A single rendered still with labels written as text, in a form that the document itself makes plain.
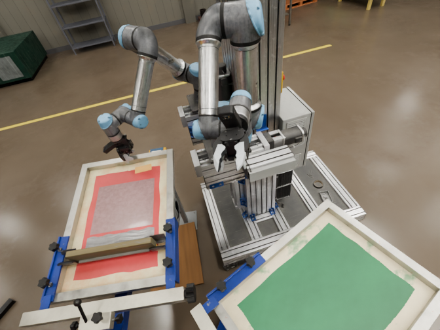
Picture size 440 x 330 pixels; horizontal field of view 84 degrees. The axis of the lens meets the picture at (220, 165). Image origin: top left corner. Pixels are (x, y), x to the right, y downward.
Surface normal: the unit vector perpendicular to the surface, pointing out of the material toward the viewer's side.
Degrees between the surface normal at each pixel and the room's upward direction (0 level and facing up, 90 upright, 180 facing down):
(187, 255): 0
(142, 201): 8
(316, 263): 0
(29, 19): 90
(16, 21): 90
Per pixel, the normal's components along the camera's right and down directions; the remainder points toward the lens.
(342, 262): -0.13, -0.69
